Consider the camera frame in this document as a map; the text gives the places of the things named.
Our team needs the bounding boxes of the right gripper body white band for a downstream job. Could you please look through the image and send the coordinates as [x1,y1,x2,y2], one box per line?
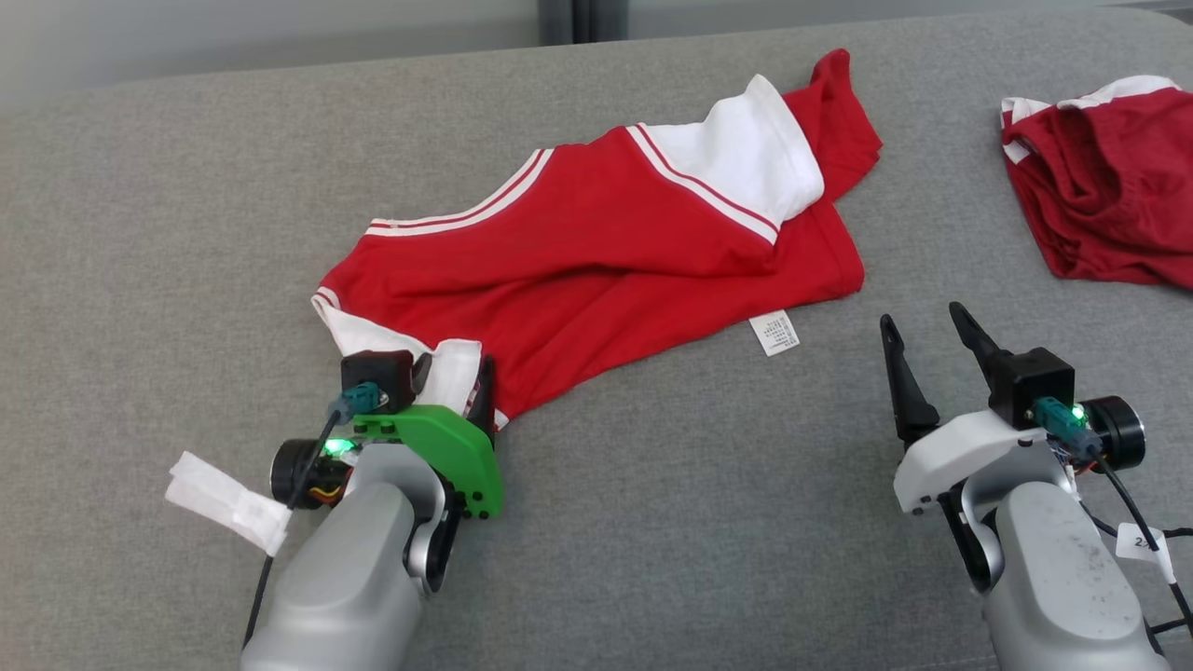
[892,410,1073,516]

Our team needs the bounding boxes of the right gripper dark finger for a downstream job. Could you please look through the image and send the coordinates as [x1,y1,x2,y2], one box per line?
[949,301,1013,390]
[880,314,941,451]

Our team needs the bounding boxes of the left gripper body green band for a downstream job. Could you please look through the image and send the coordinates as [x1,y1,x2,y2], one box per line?
[351,404,506,521]

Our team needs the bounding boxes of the red jersey with number 23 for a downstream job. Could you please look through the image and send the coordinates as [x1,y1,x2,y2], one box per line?
[310,48,884,434]

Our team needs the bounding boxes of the red shorts with white band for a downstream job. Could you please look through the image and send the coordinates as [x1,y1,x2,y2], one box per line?
[1000,75,1193,292]

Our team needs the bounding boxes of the left gripper black motor cylinder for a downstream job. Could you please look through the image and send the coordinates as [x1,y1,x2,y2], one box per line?
[270,438,360,510]

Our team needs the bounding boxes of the gripper black motor cylinder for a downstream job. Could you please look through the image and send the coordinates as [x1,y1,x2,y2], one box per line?
[270,438,360,510]
[1072,396,1146,473]

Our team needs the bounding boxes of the right gripper black motor cylinder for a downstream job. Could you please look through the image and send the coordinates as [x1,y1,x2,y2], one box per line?
[1072,396,1146,473]

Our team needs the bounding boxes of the grey fabric sofa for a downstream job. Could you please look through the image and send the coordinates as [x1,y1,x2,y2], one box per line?
[0,7,1193,671]

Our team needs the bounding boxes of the left black cable teal plug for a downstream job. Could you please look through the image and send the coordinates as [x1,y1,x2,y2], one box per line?
[242,382,389,650]

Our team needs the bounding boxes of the black cable teal plug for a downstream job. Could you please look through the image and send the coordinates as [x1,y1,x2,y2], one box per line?
[242,382,389,650]
[1033,396,1193,639]

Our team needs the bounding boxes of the right black cable teal plug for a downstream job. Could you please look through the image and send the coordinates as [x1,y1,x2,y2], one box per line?
[1033,396,1193,639]

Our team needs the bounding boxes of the right cable white paper tag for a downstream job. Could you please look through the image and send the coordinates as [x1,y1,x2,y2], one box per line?
[1116,522,1178,584]

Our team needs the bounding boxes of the cable white paper tag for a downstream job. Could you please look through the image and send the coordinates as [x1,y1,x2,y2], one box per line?
[166,451,293,558]
[1116,522,1178,584]

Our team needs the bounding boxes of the left cable white paper tag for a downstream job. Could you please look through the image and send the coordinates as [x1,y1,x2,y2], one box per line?
[166,451,293,558]

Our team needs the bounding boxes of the grey partition post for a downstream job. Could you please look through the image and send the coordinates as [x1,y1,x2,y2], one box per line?
[539,0,631,46]

